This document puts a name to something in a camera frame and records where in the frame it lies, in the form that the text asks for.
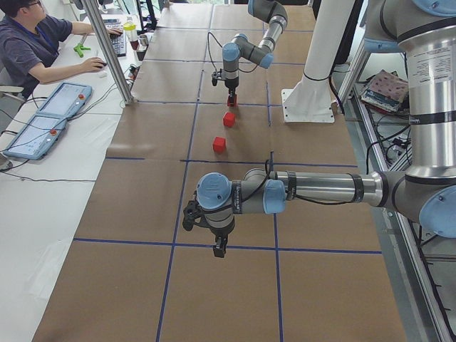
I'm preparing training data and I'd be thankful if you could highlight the red block middle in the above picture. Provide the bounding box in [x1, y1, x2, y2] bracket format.
[223, 112, 236, 128]

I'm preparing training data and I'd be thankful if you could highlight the aluminium table frame rail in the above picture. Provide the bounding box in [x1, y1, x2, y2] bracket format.
[344, 82, 455, 341]

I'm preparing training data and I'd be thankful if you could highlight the green plastic tool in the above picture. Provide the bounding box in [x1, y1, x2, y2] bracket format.
[73, 33, 91, 58]

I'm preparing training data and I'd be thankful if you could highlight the aluminium profile post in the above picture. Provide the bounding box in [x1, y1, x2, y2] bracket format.
[81, 0, 133, 105]

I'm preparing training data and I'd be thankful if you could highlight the seated person dark shirt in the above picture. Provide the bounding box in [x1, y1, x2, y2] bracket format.
[1, 1, 105, 98]

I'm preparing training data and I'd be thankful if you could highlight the stack of cloth books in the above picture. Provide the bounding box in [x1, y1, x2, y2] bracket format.
[360, 70, 408, 113]

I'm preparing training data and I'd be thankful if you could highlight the teach pendant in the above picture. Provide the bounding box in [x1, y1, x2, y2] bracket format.
[4, 114, 67, 160]
[36, 82, 93, 119]

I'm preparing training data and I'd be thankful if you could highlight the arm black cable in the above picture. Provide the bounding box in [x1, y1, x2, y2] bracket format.
[207, 31, 226, 74]
[234, 156, 357, 206]

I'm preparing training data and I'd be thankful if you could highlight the white stand column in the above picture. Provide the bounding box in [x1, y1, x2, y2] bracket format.
[303, 1, 363, 82]

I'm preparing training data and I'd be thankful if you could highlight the lower teach pendant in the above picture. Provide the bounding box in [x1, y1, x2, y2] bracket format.
[4, 114, 67, 160]

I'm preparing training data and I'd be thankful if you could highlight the upper teach pendant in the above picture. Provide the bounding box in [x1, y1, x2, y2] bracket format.
[36, 82, 93, 119]

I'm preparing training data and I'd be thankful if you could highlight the red block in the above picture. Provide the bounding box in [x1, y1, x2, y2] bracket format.
[223, 112, 236, 128]
[212, 136, 227, 154]

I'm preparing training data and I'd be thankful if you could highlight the red block far left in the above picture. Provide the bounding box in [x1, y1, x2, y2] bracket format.
[212, 136, 227, 154]

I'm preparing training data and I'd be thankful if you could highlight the white camera stand base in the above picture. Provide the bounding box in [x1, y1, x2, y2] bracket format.
[281, 77, 335, 123]

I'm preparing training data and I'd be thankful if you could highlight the yellow lid bottle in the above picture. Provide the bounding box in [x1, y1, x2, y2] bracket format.
[123, 16, 139, 51]

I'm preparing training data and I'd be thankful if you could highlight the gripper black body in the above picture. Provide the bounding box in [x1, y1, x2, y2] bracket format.
[209, 223, 235, 242]
[224, 78, 238, 90]

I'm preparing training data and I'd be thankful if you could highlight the steel cup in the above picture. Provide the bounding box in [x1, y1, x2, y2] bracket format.
[138, 34, 149, 47]

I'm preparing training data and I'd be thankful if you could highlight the black keyboard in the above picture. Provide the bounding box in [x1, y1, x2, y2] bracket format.
[103, 19, 126, 57]

